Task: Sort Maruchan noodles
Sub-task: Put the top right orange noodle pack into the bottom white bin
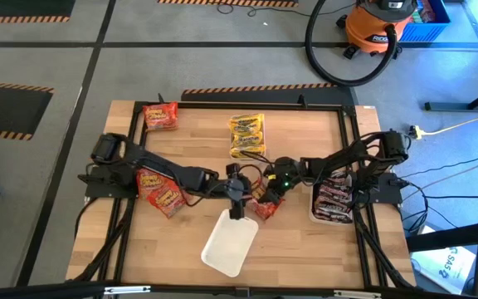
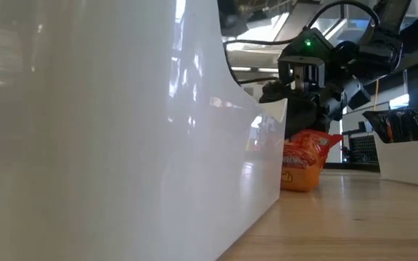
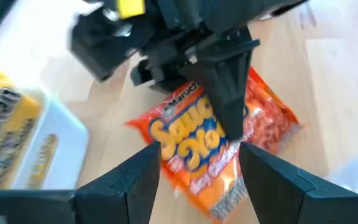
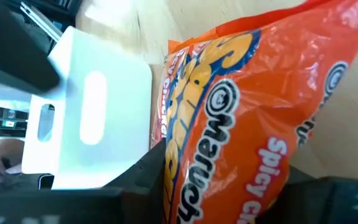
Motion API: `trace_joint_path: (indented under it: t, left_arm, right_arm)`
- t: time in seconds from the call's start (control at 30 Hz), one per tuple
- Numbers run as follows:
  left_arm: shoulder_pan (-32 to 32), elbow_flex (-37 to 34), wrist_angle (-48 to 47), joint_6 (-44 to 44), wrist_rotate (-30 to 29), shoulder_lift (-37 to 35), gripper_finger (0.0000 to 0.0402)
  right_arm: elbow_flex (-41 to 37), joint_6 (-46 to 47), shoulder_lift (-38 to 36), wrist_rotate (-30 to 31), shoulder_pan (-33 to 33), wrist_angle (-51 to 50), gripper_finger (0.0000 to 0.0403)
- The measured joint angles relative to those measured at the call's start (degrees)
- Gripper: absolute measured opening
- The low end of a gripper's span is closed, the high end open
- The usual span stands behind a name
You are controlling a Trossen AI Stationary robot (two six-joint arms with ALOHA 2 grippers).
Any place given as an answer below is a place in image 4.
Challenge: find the dark smartphone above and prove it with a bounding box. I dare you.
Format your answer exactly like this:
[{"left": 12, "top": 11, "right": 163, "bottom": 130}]
[{"left": 37, "top": 173, "right": 55, "bottom": 190}]

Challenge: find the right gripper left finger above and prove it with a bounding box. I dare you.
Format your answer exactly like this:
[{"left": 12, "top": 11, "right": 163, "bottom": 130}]
[{"left": 0, "top": 138, "right": 167, "bottom": 224}]

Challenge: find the orange spicy chicken noodle pack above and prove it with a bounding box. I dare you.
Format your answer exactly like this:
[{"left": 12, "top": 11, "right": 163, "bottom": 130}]
[{"left": 150, "top": 0, "right": 358, "bottom": 224}]

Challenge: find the white plastic bin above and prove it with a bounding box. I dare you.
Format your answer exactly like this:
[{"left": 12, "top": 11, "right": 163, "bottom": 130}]
[{"left": 21, "top": 26, "right": 153, "bottom": 190}]

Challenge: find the background storage shelf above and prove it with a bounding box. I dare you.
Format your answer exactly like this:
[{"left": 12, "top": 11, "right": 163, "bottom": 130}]
[{"left": 0, "top": 99, "right": 30, "bottom": 138}]

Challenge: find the black rig beam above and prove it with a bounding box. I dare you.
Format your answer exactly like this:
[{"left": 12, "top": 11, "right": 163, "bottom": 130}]
[{"left": 7, "top": 0, "right": 83, "bottom": 24}]

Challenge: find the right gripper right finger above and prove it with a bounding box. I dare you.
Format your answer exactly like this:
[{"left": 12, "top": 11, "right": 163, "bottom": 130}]
[{"left": 256, "top": 166, "right": 358, "bottom": 224}]

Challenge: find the silver beam bracket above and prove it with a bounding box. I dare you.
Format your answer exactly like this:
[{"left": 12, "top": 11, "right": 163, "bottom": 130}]
[{"left": 19, "top": 1, "right": 62, "bottom": 43}]

